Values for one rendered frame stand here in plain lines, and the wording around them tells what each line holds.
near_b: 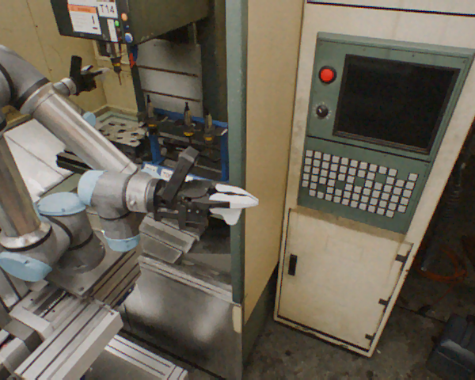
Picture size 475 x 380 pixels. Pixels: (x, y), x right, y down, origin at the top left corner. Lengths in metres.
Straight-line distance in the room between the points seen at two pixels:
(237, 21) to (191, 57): 1.47
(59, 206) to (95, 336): 0.38
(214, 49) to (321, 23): 1.10
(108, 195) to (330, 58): 0.83
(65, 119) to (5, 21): 2.09
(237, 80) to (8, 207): 0.60
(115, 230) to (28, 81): 0.36
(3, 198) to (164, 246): 1.07
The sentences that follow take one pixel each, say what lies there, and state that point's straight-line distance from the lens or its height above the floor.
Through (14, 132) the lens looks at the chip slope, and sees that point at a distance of 2.97.
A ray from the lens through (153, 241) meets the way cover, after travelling 1.89.
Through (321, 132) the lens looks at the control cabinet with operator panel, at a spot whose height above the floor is 1.39.
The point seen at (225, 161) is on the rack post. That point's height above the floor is 1.03.
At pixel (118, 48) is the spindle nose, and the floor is 1.50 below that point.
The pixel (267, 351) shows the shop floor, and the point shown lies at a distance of 2.30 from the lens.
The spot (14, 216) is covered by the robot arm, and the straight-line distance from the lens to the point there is 0.95.
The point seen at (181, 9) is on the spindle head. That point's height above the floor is 1.66.
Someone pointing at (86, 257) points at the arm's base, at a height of 1.21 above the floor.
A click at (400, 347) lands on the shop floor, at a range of 2.49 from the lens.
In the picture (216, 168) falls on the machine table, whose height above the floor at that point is 0.90.
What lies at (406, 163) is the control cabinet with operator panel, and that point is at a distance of 1.37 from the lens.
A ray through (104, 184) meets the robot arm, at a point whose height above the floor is 1.59.
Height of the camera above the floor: 2.01
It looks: 38 degrees down
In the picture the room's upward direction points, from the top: straight up
